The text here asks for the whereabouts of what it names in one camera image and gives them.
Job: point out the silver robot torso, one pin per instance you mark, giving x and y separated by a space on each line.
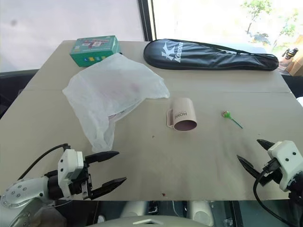
151 218

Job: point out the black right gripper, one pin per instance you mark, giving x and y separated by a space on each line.
270 176

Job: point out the black window frame post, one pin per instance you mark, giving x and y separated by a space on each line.
147 20

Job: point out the beige HOME mug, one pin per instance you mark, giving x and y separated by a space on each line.
182 116

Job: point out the white translucent plastic bag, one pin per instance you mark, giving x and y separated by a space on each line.
111 94

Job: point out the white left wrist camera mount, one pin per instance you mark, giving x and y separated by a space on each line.
68 165

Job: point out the black racket cover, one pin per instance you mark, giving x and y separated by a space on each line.
208 55

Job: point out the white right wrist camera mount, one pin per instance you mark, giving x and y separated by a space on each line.
285 160

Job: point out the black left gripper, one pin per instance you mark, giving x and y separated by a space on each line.
81 180

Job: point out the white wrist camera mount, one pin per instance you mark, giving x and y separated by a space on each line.
68 165
285 160

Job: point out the green cardboard box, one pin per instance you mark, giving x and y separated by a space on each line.
95 50

